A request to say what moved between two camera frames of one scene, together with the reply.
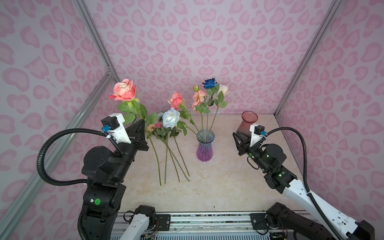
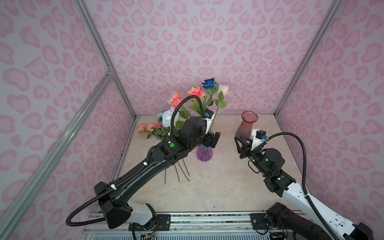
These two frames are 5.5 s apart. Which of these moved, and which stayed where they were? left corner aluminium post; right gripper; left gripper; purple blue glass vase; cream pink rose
Moved: left gripper
Stayed: purple blue glass vase; cream pink rose; right gripper; left corner aluminium post
